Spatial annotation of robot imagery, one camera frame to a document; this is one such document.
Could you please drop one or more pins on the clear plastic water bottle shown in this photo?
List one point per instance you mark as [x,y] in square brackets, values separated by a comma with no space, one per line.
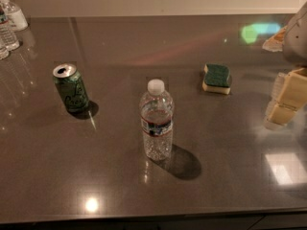
[156,115]

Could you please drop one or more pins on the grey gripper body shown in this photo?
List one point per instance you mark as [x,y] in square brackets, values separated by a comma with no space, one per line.
[297,38]

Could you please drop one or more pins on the clear water bottle background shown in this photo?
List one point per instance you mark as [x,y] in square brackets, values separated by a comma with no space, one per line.
[6,33]

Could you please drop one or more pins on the clear bottle at edge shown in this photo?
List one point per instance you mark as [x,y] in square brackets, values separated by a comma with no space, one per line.
[4,53]

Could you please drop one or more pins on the crumpled beige wrapper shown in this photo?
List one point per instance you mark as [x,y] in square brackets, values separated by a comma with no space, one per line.
[275,42]

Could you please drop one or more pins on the green and yellow sponge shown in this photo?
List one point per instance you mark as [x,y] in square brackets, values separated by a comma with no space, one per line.
[216,79]

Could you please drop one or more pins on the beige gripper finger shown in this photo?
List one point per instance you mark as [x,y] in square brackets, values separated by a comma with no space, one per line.
[289,94]

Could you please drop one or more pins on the green soda can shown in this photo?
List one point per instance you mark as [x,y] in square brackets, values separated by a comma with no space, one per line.
[70,86]

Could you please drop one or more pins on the white pump dispenser bottle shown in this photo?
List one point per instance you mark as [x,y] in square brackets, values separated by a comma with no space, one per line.
[15,15]

